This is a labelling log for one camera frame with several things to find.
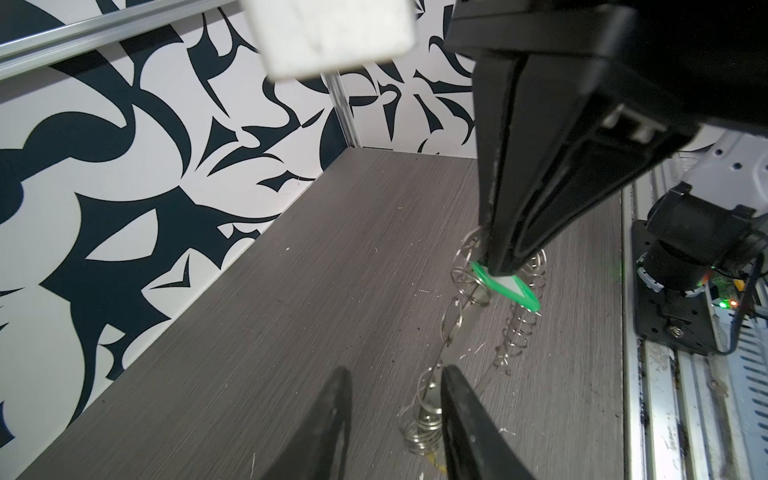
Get white slotted cable duct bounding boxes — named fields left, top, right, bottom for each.
left=725, top=316, right=767, bottom=479

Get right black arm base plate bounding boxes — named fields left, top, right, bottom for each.
left=629, top=220, right=718, bottom=356

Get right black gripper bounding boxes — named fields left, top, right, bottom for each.
left=446, top=1, right=767, bottom=272

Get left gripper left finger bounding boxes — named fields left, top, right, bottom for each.
left=262, top=367, right=353, bottom=480

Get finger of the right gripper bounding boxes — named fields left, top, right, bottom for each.
left=472, top=54, right=617, bottom=276

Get green capped key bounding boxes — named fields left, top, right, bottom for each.
left=470, top=262, right=541, bottom=312

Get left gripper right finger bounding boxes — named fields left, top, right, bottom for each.
left=440, top=365, right=534, bottom=480

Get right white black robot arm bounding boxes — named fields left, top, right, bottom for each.
left=446, top=1, right=767, bottom=291

